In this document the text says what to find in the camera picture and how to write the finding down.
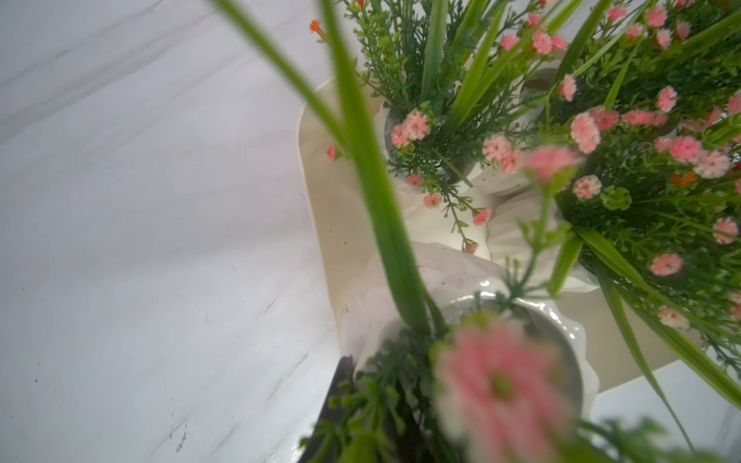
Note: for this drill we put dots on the potted plant orange flowers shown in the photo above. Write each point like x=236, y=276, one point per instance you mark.
x=478, y=389

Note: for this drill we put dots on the potted plant pink flowers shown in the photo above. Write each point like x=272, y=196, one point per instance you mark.
x=450, y=75

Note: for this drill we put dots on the cream storage tray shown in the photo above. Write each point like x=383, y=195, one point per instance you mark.
x=579, y=319

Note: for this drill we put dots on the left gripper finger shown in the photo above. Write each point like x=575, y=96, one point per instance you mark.
x=363, y=416

